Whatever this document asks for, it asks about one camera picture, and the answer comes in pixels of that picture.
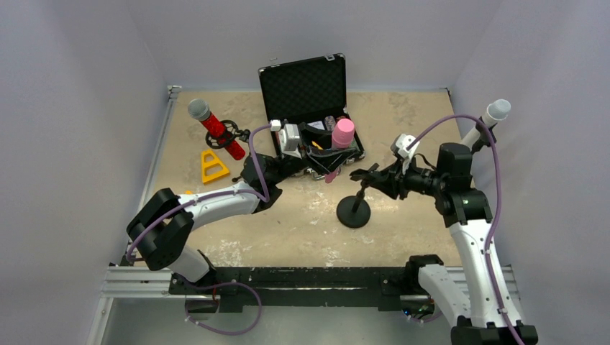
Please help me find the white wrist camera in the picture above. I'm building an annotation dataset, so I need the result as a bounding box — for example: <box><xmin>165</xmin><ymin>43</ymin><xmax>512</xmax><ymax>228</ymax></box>
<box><xmin>270</xmin><ymin>119</ymin><xmax>301</xmax><ymax>158</ymax></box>
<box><xmin>391</xmin><ymin>134</ymin><xmax>419</xmax><ymax>175</ymax></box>

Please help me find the black poker chip case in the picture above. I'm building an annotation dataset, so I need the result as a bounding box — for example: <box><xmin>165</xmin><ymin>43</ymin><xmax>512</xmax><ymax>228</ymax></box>
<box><xmin>258</xmin><ymin>53</ymin><xmax>365</xmax><ymax>183</ymax></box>

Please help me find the red glitter microphone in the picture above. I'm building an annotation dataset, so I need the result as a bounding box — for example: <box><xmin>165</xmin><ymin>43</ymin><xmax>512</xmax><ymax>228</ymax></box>
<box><xmin>187</xmin><ymin>98</ymin><xmax>249</xmax><ymax>160</ymax></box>

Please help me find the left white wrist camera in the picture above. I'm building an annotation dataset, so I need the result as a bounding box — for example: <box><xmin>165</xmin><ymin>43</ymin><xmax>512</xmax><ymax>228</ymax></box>
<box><xmin>270</xmin><ymin>119</ymin><xmax>301</xmax><ymax>158</ymax></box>

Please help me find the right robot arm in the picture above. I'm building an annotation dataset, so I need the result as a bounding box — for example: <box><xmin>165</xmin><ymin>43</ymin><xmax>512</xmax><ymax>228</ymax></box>
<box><xmin>367</xmin><ymin>136</ymin><xmax>539</xmax><ymax>344</ymax></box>

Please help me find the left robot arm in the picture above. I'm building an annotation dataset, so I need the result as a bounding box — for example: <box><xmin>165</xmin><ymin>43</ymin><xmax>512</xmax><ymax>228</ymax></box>
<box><xmin>126</xmin><ymin>147</ymin><xmax>360</xmax><ymax>282</ymax></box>

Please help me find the black tripod shock-mount stand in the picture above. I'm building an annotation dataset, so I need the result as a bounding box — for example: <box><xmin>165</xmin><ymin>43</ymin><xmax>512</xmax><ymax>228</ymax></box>
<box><xmin>201</xmin><ymin>116</ymin><xmax>251</xmax><ymax>161</ymax></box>

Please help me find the black round-base mic stand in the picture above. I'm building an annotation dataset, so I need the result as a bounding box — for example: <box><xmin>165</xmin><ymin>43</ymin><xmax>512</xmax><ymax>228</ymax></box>
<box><xmin>470</xmin><ymin>116</ymin><xmax>497</xmax><ymax>155</ymax></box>

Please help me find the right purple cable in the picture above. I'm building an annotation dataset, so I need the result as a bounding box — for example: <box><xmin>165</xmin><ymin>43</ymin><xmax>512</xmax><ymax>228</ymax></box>
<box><xmin>405</xmin><ymin>114</ymin><xmax>525</xmax><ymax>345</ymax></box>

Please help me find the pink microphone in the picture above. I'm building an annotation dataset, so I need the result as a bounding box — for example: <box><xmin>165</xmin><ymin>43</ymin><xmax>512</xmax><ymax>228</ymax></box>
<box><xmin>324</xmin><ymin>119</ymin><xmax>355</xmax><ymax>183</ymax></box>

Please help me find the black front mounting rail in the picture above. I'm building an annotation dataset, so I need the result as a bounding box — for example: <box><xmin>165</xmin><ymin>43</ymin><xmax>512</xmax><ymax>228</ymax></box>
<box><xmin>168</xmin><ymin>267</ymin><xmax>432</xmax><ymax>313</ymax></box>

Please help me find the yellow triangle stand upper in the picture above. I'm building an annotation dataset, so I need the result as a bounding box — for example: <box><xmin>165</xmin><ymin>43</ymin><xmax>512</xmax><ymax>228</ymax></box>
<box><xmin>201</xmin><ymin>149</ymin><xmax>230</xmax><ymax>185</ymax></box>

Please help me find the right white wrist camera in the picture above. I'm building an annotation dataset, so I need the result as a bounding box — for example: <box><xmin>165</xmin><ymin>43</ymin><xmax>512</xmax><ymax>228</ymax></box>
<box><xmin>391</xmin><ymin>134</ymin><xmax>419</xmax><ymax>175</ymax></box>

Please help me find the white microphone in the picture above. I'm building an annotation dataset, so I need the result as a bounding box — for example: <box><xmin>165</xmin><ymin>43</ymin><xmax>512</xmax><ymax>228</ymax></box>
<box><xmin>461</xmin><ymin>98</ymin><xmax>511</xmax><ymax>148</ymax></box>

